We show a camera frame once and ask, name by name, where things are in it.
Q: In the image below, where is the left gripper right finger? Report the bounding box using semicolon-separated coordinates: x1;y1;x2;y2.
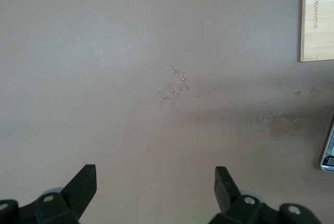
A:
208;166;320;224

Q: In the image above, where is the wooden cutting board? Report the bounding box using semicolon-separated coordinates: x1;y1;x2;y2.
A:
300;0;334;62

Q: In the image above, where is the silver kitchen scale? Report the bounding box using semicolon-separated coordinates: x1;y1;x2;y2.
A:
319;119;334;173

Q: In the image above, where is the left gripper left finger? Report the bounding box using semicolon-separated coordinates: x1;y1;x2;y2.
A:
0;164;98;224

